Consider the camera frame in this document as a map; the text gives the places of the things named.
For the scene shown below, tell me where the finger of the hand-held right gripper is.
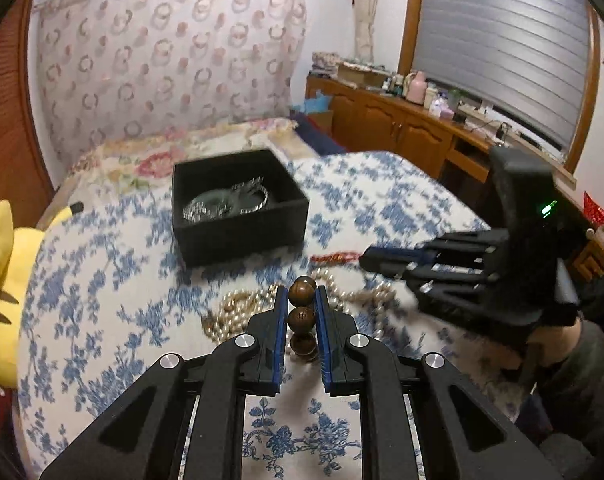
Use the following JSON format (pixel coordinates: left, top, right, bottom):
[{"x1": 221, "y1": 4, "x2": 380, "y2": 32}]
[
  {"x1": 403, "y1": 260, "x2": 489, "y2": 294},
  {"x1": 359, "y1": 230, "x2": 508, "y2": 274}
]

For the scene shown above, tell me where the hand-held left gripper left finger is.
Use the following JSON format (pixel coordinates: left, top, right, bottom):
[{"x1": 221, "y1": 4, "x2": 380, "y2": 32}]
[{"x1": 39, "y1": 285, "x2": 289, "y2": 480}]

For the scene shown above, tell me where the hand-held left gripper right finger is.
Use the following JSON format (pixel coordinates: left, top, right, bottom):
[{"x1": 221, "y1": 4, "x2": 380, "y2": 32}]
[{"x1": 314, "y1": 285, "x2": 563, "y2": 480}]

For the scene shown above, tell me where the brown wooden bead bracelet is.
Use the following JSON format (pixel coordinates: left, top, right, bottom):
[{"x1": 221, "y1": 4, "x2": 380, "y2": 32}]
[{"x1": 288, "y1": 276, "x2": 319, "y2": 361}]

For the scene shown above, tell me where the pearl necklace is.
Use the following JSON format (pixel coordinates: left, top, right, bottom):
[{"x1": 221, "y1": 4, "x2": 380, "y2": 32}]
[{"x1": 217, "y1": 267, "x2": 413, "y2": 346}]

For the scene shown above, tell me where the red string bracelet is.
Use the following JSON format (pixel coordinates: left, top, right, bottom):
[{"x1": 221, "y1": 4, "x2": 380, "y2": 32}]
[{"x1": 310, "y1": 251, "x2": 359, "y2": 264}]

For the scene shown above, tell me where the black jewelry box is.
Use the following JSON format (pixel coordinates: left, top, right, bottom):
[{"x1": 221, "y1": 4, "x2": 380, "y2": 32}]
[{"x1": 172, "y1": 149, "x2": 310, "y2": 268}]

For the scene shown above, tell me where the silver bangle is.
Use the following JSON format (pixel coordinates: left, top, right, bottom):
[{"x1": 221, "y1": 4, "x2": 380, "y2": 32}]
[{"x1": 229, "y1": 177, "x2": 272, "y2": 215}]

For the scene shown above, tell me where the pale green jade bangle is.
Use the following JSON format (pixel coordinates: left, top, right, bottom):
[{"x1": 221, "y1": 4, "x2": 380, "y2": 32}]
[{"x1": 194, "y1": 187, "x2": 243, "y2": 216}]

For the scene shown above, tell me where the person's right forearm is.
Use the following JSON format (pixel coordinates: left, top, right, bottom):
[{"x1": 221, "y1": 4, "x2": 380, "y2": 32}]
[{"x1": 532, "y1": 280, "x2": 604, "y2": 466}]

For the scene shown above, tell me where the person's right hand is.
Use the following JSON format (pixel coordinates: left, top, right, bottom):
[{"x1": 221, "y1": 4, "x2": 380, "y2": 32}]
[{"x1": 524, "y1": 321, "x2": 583, "y2": 378}]

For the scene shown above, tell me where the red patterned bag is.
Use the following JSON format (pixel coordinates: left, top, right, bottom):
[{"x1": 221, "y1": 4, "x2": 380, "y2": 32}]
[{"x1": 582, "y1": 192, "x2": 604, "y2": 226}]

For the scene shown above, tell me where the wooden cabinet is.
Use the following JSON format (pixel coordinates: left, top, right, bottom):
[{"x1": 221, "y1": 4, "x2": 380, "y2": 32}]
[{"x1": 304, "y1": 75, "x2": 604, "y2": 281}]

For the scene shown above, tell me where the blue floral tablecloth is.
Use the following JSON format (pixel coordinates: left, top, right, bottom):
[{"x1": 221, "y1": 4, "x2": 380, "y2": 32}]
[{"x1": 12, "y1": 150, "x2": 533, "y2": 480}]

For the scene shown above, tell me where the dark blue bedding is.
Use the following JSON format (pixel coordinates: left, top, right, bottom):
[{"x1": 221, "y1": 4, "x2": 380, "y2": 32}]
[{"x1": 292, "y1": 110, "x2": 348, "y2": 156}]

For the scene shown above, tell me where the pink thermos jug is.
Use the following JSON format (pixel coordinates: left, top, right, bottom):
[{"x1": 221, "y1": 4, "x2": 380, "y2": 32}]
[{"x1": 406, "y1": 71, "x2": 428, "y2": 106}]

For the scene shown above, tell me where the cardboard box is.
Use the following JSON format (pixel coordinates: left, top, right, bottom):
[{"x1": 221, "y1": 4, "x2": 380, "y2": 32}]
[{"x1": 336, "y1": 62, "x2": 388, "y2": 88}]

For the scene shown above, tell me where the floral bed blanket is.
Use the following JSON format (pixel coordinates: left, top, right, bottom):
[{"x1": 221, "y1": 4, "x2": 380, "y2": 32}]
[{"x1": 57, "y1": 117, "x2": 313, "y2": 196}]

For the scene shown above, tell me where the patterned storage box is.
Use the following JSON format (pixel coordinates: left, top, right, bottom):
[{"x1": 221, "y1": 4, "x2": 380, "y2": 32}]
[{"x1": 312, "y1": 51, "x2": 340, "y2": 78}]

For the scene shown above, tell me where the grey window blind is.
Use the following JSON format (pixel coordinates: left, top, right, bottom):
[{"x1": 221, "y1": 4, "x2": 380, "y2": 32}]
[{"x1": 412, "y1": 0, "x2": 590, "y2": 153}]

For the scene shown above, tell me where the beige window curtain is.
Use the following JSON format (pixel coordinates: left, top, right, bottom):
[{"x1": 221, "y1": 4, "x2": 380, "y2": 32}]
[{"x1": 349, "y1": 0, "x2": 383, "y2": 61}]

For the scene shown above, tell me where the circle patterned sheer curtain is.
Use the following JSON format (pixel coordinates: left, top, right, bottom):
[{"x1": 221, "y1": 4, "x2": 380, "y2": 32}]
[{"x1": 32, "y1": 0, "x2": 308, "y2": 171}]

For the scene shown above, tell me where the yellow plush toy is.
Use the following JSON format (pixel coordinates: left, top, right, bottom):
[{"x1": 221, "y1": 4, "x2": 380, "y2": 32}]
[{"x1": 0, "y1": 200, "x2": 85, "y2": 391}]

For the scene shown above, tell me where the wooden louvered wardrobe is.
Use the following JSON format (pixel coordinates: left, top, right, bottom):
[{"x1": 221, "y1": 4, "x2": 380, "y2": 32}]
[{"x1": 0, "y1": 5, "x2": 58, "y2": 211}]

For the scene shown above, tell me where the wooden window frame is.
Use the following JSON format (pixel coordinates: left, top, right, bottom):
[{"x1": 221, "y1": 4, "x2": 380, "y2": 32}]
[{"x1": 399, "y1": 0, "x2": 603, "y2": 191}]

